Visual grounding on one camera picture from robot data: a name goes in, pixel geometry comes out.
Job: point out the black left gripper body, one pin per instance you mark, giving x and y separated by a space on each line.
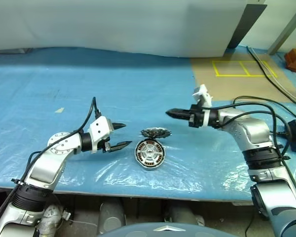
105 145

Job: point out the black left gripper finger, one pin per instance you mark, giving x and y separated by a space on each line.
118 126
117 147

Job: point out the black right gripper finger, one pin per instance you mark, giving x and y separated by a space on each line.
182 117
180 111

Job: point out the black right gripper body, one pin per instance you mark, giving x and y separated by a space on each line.
196 118

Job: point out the spoked silver rotor wheel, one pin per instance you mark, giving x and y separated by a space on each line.
150 153

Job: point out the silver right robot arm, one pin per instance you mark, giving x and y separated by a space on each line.
251 133

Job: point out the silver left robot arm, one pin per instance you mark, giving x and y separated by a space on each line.
44 168

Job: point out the pale grey pipe elbow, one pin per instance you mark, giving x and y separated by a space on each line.
50 217

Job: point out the silver motor housing copper windings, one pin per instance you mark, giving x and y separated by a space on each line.
150 169

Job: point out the dark metal fan disc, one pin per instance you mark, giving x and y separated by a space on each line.
154 134

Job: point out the brown cardboard mat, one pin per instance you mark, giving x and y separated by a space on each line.
236 86

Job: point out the small beige tape piece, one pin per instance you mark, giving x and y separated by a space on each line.
60 110

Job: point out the grey rounded shape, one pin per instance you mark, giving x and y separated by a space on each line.
182 214
112 214

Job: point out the blue plastic table cover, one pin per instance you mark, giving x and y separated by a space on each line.
64 81

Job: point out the grey blue robot torso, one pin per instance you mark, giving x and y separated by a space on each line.
138 230

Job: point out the white backdrop sheet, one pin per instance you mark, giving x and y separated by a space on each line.
113 24

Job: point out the dark grey panel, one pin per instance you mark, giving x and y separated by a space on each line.
249 24

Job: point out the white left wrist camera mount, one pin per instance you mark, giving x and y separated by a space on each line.
99 128

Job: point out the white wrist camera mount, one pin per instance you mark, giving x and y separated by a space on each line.
99 128
204 97

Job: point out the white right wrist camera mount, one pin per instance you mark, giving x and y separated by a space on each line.
204 97

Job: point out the aluminium frame post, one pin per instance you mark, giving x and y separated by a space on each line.
286 29

